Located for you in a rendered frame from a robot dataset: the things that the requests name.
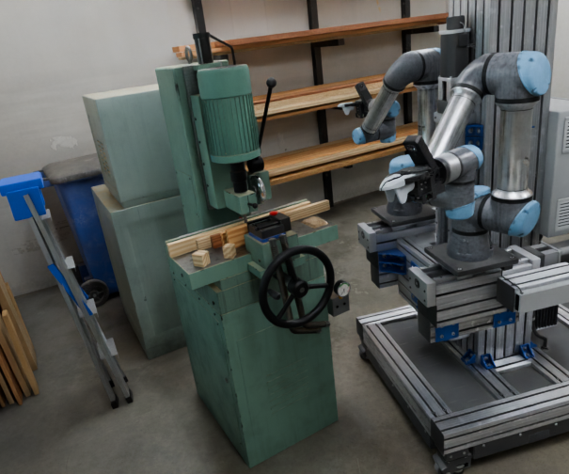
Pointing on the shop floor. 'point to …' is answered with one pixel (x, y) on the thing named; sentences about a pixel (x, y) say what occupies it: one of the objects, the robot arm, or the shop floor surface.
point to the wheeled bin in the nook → (84, 222)
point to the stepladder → (64, 276)
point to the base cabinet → (260, 371)
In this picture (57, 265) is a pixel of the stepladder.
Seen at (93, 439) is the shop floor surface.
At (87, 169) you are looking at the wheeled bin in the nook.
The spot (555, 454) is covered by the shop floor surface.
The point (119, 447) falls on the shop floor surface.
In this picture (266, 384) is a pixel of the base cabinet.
